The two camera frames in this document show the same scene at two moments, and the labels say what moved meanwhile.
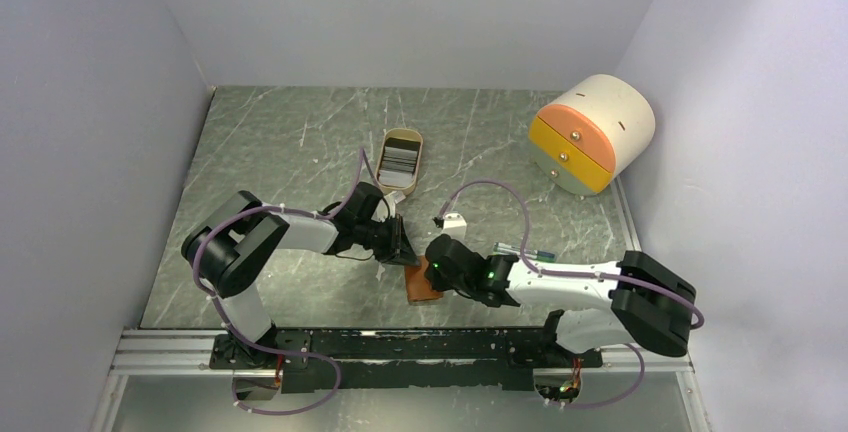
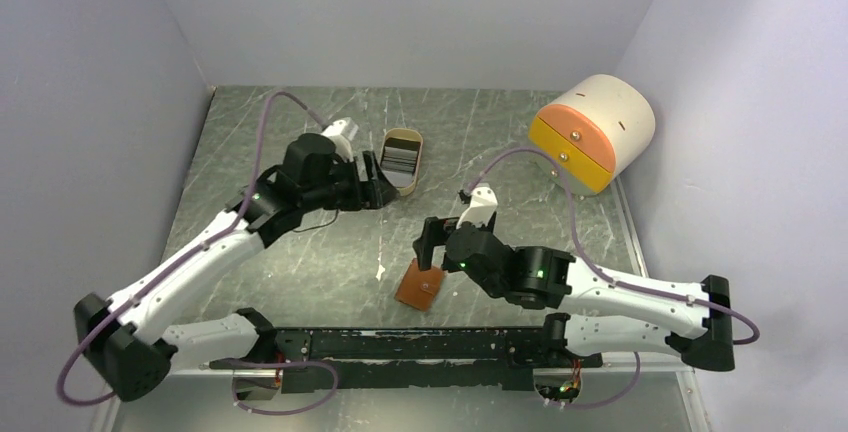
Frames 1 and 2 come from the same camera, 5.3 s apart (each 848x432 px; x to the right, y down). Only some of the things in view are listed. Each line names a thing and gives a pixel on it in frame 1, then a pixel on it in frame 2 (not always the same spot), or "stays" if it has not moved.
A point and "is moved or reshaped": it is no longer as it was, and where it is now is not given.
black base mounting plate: [356, 360] stays
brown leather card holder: [417, 285] is moved or reshaped
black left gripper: [399, 250] → [375, 193]
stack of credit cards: [398, 161] stays
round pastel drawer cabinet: [592, 132] stays
